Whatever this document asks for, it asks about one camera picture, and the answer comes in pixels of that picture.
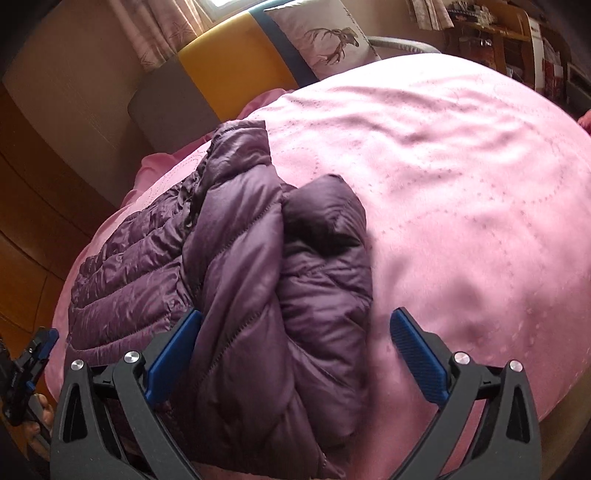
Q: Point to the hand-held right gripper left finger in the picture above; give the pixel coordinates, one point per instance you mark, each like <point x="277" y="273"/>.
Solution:
<point x="173" y="355"/>

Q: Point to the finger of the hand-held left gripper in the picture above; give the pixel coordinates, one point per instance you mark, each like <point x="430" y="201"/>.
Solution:
<point x="42" y="354"/>
<point x="50" y="337"/>

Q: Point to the white deer print pillow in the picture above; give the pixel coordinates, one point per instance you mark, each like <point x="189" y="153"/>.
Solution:
<point x="304" y="27"/>

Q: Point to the wooden shelf unit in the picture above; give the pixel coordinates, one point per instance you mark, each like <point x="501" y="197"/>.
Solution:
<point x="508" y="46"/>

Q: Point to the yellow grey blue headboard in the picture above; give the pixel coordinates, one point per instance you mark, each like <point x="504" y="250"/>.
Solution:
<point x="221" y="69"/>

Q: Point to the window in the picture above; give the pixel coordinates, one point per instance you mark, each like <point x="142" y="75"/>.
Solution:
<point x="221" y="2"/>

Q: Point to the pink blanket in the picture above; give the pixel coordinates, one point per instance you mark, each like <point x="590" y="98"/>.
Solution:
<point x="461" y="184"/>

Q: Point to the person's left hand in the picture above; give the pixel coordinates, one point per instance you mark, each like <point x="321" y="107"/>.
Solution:
<point x="44" y="422"/>

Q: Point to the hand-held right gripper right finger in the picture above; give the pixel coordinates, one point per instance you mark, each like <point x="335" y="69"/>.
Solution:
<point x="418" y="355"/>

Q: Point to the pink patterned curtain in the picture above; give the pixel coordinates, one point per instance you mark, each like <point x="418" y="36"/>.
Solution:
<point x="157" y="32"/>
<point x="429" y="11"/>

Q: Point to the wooden wardrobe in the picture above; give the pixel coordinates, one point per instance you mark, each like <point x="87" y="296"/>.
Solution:
<point x="37" y="207"/>

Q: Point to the purple quilted down jacket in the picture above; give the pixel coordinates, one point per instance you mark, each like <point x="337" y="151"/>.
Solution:
<point x="240" y="300"/>

